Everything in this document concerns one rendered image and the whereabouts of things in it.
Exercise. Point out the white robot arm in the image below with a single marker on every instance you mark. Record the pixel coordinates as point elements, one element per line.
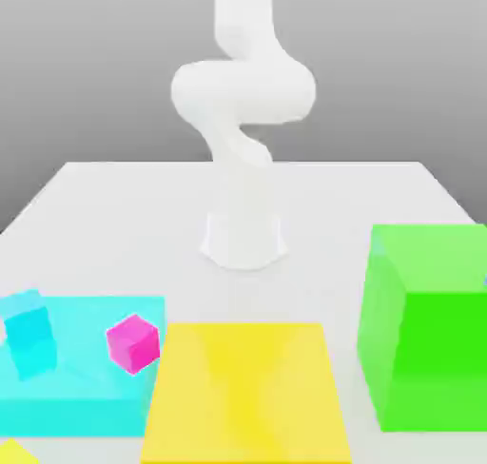
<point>243,91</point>

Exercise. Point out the large yellow box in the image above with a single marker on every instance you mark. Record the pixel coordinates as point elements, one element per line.
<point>245,391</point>

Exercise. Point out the small yellow cube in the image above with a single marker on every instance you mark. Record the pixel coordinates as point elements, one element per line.
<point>13,453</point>

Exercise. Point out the small cyan cube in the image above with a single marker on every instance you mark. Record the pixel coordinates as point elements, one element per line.
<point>30,334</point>

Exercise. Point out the large green box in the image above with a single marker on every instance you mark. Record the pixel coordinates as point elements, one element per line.
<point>437,350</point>

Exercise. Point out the small magenta cube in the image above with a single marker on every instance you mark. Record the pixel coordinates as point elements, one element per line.
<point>133,344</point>

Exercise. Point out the large cyan box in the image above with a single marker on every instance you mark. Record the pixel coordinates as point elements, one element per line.
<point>83,395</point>

